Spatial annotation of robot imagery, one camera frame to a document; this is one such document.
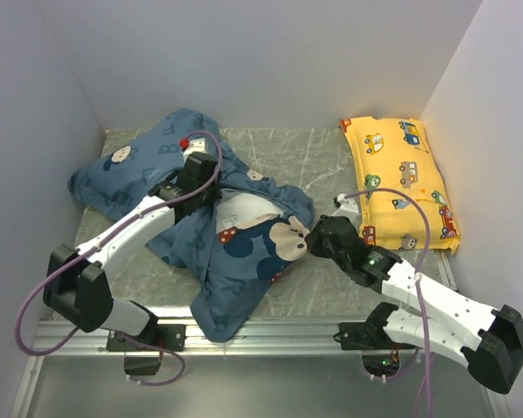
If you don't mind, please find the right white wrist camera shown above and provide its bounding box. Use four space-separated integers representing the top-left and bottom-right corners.
332 193 361 224

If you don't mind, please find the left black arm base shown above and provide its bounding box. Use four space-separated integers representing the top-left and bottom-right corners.
105 324 187 387

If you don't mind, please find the yellow car print pillow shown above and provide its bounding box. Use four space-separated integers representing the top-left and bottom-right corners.
339 117 461 253

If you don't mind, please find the white pillow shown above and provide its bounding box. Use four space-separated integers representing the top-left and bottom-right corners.
215 189 283 233

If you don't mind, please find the blue cartoon print pillowcase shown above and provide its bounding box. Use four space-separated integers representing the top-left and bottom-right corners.
68 109 316 342

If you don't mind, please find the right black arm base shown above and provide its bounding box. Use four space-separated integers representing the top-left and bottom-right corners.
333 322 415 381

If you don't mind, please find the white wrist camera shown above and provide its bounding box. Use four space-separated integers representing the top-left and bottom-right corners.
180 138 207 158
332 193 361 224

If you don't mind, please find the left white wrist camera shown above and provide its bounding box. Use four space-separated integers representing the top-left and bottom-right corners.
180 138 207 158

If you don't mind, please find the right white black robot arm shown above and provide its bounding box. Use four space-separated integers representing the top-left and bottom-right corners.
305 216 523 394

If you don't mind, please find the aluminium mounting rail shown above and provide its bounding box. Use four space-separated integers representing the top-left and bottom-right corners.
32 317 391 357

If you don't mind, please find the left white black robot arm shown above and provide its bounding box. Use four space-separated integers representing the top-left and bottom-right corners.
43 152 220 350

